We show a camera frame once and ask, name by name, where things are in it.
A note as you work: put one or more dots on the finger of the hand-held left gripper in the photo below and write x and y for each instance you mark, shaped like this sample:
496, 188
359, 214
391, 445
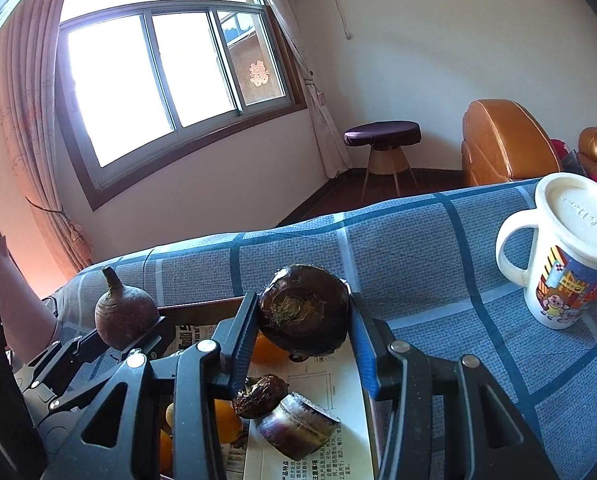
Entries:
156, 337
86, 349

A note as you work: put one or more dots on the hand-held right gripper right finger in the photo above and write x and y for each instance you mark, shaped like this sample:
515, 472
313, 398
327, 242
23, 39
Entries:
363, 355

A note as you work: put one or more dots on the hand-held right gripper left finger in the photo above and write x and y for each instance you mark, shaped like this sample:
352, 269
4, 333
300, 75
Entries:
241, 345

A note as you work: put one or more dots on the large orange mandarin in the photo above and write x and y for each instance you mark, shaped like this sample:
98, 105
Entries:
271, 353

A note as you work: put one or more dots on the purple passion fruit with stem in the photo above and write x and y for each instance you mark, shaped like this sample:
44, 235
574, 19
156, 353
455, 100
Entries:
126, 317

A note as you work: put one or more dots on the wrinkled brown fruit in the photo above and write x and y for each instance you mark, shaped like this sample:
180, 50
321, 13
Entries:
261, 395

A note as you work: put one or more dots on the pink metal tin box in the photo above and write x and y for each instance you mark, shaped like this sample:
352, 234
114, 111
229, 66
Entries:
203, 304

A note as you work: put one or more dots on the dark water chestnut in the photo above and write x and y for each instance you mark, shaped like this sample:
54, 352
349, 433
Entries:
303, 310

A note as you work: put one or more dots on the yellow-green round fruit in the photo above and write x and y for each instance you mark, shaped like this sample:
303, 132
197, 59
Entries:
170, 412

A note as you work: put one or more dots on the small orange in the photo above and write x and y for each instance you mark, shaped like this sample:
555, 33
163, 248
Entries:
228, 422
165, 452

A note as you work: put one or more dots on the pink bottle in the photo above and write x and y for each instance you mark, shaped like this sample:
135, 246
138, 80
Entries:
23, 300

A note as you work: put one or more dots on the printed paper lining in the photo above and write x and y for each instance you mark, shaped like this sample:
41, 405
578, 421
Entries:
323, 455

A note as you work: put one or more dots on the round purple-top stool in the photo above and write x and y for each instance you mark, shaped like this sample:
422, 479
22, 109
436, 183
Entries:
383, 135

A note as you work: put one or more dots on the white cartoon mug with lid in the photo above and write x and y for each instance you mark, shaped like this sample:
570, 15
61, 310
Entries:
563, 260

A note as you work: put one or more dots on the pink patterned curtain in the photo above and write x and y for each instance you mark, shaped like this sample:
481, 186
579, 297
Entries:
28, 110

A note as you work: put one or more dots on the sliding window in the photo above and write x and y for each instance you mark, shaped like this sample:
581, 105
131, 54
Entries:
128, 85

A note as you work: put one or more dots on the pale narrow curtain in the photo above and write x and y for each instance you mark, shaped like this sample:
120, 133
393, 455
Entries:
308, 85

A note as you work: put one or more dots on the red window decal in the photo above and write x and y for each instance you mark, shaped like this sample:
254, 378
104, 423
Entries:
259, 72

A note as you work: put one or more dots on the white wall pipe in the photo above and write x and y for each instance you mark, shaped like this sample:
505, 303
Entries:
341, 10

